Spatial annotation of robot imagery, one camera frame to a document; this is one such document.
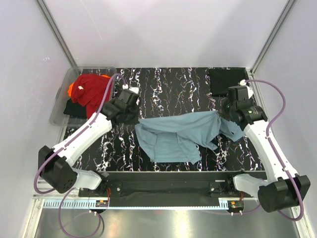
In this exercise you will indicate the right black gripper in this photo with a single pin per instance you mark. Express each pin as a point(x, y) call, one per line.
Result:
point(222, 113)

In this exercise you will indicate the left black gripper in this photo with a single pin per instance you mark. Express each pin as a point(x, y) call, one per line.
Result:
point(135, 120)

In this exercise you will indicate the blue t-shirt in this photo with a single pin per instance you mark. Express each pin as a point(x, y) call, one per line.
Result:
point(174, 139)

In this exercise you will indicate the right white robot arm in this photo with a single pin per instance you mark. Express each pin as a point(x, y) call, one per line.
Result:
point(283, 187)

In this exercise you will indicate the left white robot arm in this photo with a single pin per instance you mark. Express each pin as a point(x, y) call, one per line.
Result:
point(55, 165)

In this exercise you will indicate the folded black t-shirt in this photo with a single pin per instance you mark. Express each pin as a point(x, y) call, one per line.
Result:
point(223, 78)

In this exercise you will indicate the red t-shirt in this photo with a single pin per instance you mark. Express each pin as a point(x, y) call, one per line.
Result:
point(88, 90)

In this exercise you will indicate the black t-shirt in bin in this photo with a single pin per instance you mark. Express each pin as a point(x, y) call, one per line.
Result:
point(75, 110)

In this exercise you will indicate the orange t-shirt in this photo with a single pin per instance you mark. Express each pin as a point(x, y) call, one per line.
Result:
point(69, 91)

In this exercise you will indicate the clear plastic bin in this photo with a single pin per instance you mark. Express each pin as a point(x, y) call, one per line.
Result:
point(63, 101)

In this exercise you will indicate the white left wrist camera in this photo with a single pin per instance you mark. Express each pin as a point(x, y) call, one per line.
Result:
point(133, 89)

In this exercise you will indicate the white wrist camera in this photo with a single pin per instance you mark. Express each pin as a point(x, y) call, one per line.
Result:
point(249, 90)
point(133, 89)

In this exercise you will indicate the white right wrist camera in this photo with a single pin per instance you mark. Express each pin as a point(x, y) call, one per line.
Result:
point(249, 90)

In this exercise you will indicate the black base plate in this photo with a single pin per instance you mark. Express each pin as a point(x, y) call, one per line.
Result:
point(156, 190)

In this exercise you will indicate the white slotted cable duct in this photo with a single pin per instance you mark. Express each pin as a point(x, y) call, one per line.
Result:
point(75, 204)

